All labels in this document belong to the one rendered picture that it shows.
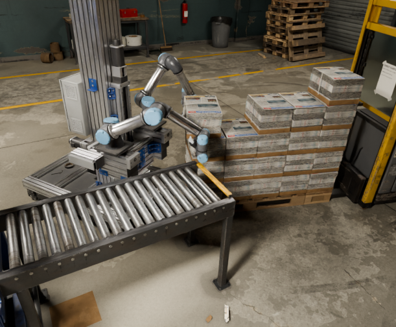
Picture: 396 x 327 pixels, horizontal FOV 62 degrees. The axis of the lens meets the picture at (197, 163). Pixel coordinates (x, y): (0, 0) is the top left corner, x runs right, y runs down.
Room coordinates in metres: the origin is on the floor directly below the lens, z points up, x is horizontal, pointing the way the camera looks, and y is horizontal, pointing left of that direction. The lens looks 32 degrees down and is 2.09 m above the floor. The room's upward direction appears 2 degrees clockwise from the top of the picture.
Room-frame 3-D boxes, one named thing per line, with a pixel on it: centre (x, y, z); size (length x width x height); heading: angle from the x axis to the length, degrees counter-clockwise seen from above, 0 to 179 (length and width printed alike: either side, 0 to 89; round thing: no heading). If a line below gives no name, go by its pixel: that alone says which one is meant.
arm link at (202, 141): (2.11, -0.03, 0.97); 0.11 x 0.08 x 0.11; 173
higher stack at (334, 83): (2.88, -1.19, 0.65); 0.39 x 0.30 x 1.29; 12
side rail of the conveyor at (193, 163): (1.80, 0.59, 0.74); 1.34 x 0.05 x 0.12; 120
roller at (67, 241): (1.41, 0.76, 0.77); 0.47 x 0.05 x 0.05; 30
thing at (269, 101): (2.74, -0.61, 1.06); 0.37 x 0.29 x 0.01; 13
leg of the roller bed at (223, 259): (1.67, -0.21, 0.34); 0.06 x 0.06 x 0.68; 30
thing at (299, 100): (2.80, -0.89, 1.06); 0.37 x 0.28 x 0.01; 14
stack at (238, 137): (2.73, -0.48, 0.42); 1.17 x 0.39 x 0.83; 102
